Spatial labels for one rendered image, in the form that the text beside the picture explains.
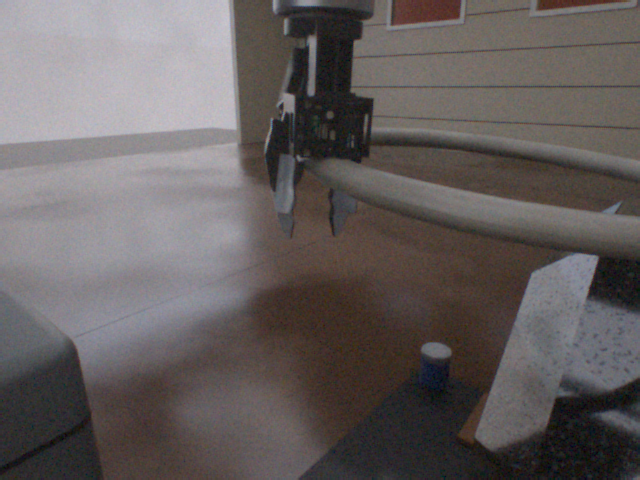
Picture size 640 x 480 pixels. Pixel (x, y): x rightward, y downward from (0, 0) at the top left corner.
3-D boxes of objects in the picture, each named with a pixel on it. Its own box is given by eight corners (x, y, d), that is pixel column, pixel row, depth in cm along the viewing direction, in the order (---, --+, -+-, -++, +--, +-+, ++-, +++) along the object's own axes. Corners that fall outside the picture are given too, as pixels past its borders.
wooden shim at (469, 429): (483, 395, 147) (484, 391, 147) (515, 408, 141) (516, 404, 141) (456, 440, 129) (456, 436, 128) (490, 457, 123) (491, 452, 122)
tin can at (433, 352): (430, 369, 160) (433, 338, 156) (453, 383, 153) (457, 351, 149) (413, 380, 155) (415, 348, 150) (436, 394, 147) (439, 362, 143)
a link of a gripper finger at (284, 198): (268, 250, 42) (288, 157, 40) (261, 230, 48) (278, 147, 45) (299, 254, 43) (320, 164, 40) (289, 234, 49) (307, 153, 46)
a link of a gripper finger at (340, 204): (344, 252, 44) (332, 164, 41) (329, 232, 50) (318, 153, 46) (373, 245, 45) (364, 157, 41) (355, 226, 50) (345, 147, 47)
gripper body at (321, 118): (289, 166, 38) (292, 12, 34) (275, 149, 46) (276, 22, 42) (371, 165, 40) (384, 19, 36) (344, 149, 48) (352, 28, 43)
